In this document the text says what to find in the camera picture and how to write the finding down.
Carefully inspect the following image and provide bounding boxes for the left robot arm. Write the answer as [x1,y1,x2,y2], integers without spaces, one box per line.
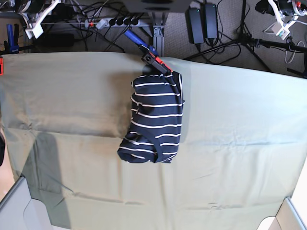
[255,0,307,26]

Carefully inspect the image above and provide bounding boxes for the white cable on floor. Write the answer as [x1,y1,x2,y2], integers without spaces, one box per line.
[263,21,307,64]

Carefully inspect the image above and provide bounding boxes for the black tripod stand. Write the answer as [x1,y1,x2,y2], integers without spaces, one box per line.
[184,0,307,73]

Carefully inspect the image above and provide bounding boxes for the dark monitor base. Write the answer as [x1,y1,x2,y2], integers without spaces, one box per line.
[122,0,192,12]

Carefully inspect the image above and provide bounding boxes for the grey bin corner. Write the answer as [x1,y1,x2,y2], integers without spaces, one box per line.
[0,177,53,230]
[257,197,307,230]

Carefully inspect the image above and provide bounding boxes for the aluminium table frame rail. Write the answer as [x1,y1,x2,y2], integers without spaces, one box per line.
[141,12,168,57]

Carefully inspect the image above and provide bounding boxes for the black power adapter right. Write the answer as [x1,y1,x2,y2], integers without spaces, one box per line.
[203,3,218,46]

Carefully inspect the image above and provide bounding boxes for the black power adapter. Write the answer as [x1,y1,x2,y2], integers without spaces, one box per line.
[185,8,204,44]
[203,3,218,46]

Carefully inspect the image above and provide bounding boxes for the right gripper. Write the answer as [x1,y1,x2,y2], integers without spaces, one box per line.
[19,0,60,29]

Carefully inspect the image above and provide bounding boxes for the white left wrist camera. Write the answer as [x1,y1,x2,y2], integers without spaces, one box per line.
[276,23,290,40]

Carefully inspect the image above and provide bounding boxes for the green table cloth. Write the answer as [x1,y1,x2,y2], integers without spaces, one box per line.
[0,52,307,230]

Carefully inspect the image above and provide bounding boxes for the black power adapter left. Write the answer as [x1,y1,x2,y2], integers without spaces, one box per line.
[185,8,204,44]

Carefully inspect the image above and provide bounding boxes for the grey bin left corner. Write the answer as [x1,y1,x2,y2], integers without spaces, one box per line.
[0,177,53,230]

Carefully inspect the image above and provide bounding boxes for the blue orange black clamp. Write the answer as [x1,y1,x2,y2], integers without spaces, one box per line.
[124,30,172,75]

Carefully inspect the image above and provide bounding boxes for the blue clamp at left edge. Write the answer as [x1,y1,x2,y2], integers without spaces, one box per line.
[4,24,19,54]

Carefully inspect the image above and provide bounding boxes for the grey bin right corner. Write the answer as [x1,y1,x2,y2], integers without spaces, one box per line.
[257,197,307,230]

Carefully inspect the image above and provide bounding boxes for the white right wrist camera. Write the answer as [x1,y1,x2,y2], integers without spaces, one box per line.
[25,24,44,39]

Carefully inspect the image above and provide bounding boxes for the grey power strip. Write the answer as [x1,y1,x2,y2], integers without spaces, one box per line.
[81,17,142,29]

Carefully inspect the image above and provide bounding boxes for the navy white striped T-shirt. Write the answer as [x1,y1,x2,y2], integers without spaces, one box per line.
[117,72,184,163]

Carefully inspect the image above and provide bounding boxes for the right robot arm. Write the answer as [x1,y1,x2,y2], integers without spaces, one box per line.
[0,0,62,29]

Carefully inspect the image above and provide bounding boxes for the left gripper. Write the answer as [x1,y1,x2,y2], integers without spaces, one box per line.
[255,0,300,26]

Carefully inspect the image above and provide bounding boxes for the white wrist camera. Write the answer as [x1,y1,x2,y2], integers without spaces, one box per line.
[276,23,290,40]
[25,24,44,39]

